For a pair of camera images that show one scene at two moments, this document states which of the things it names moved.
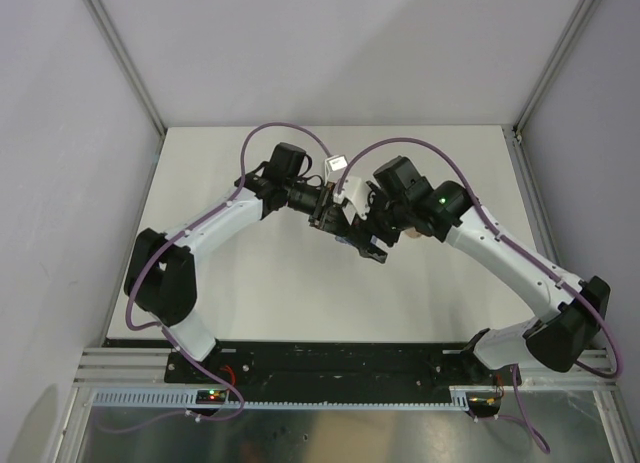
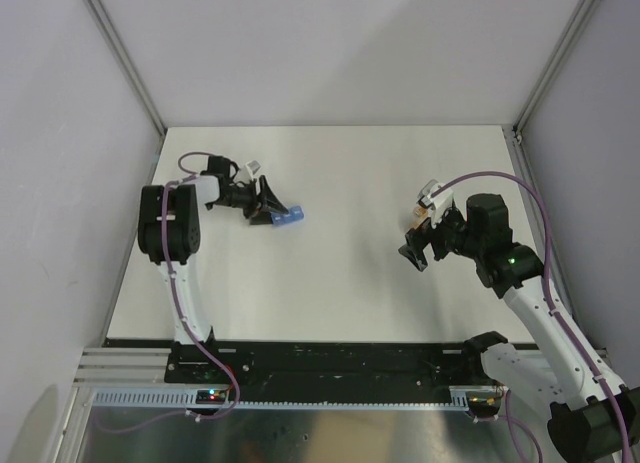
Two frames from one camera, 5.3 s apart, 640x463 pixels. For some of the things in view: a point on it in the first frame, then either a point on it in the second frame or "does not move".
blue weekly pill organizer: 344,240 -> 295,214
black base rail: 342,366 does not move
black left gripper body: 324,207 -> 251,201
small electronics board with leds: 211,396 does not move
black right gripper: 368,227 -> 424,233
